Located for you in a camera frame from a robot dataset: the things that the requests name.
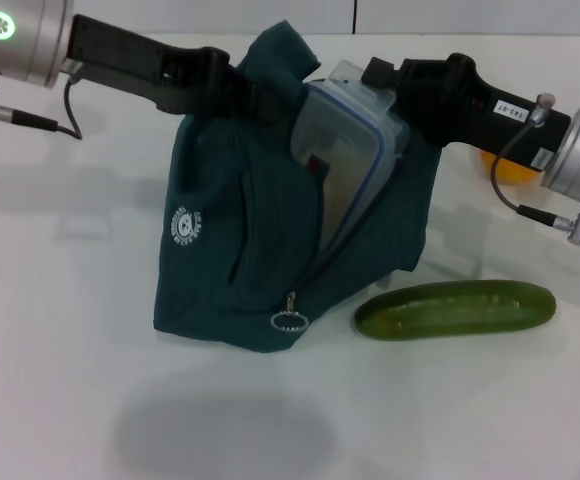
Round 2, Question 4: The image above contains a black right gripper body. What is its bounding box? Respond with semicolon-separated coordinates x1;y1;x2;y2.
394;52;571;171

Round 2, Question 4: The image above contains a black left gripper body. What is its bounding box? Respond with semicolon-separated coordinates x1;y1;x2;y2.
64;14;236;114

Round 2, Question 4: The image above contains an orange pear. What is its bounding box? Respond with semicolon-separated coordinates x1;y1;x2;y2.
479;152;544;186

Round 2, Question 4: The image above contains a clear lunch box blue lid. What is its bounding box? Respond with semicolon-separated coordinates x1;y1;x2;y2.
289;58;411;256

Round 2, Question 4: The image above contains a dark teal insulated lunch bag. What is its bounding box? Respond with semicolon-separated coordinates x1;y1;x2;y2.
152;19;444;356

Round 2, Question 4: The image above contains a green cucumber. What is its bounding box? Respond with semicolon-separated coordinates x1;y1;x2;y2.
353;279;557;342

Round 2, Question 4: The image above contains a left arm cable with plug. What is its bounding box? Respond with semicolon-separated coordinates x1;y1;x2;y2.
0;59;84;141

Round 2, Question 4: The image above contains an arm cable with plug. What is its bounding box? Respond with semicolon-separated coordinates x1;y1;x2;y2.
489;93;580;246
0;59;84;141

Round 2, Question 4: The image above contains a right arm cable with plug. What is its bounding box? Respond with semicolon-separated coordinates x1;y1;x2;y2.
489;93;580;246

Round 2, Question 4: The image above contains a silver zipper pull ring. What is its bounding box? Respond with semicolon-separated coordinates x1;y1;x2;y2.
269;290;309;334

